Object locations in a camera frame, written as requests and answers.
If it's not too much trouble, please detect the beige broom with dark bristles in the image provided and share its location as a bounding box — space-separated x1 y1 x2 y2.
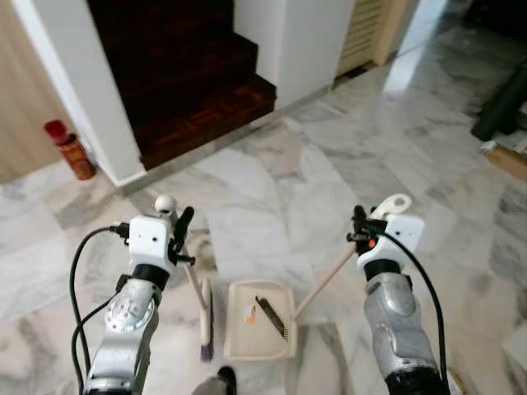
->
154 194 215 363

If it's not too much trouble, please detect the beige long-handled dustpan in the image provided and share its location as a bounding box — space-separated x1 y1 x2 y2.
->
224 193 413 361

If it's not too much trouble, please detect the dark brown comb-like strip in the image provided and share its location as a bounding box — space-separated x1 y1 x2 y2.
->
254 295 291 341

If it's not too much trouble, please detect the red-capped orange spray can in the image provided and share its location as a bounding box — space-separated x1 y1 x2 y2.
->
44 119 97 180

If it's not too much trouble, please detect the dark wooden staircase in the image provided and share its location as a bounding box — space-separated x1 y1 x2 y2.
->
86 0 277 170

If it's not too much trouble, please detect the black and grey robot foot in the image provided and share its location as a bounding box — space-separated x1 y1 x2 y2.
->
194 366 238 395

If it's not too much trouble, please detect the brown wooden board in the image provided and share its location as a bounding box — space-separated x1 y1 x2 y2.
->
480 140 527 182

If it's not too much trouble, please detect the small printed cardboard box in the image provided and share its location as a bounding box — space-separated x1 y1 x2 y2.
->
447 370 464 395

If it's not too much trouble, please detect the beige louvred door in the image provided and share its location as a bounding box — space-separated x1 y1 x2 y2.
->
336 0 388 79

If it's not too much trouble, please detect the light wooden door panel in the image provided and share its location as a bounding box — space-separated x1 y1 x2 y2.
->
0 0 77 184

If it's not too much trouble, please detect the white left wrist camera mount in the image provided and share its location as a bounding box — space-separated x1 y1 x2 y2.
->
129 216 175 272

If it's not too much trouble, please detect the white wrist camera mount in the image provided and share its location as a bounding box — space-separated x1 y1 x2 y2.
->
129 216 175 272
366 214 426 264

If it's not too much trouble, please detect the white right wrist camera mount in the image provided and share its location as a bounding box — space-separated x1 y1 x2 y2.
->
366 214 426 264

